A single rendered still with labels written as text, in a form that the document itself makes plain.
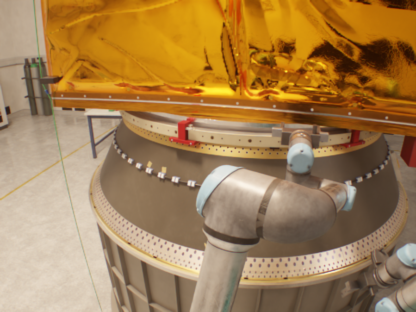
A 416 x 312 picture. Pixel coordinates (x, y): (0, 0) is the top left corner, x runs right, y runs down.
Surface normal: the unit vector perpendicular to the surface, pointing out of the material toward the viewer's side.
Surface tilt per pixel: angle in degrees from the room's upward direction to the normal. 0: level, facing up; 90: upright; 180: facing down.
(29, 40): 90
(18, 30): 90
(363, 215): 62
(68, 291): 0
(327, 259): 43
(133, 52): 89
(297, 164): 90
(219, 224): 67
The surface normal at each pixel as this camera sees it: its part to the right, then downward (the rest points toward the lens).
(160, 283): -0.51, 0.34
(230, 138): -0.25, 0.38
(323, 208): 0.57, -0.28
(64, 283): 0.00, -0.92
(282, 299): 0.04, 0.40
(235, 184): -0.30, -0.61
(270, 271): -0.02, -0.40
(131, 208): -0.59, -0.17
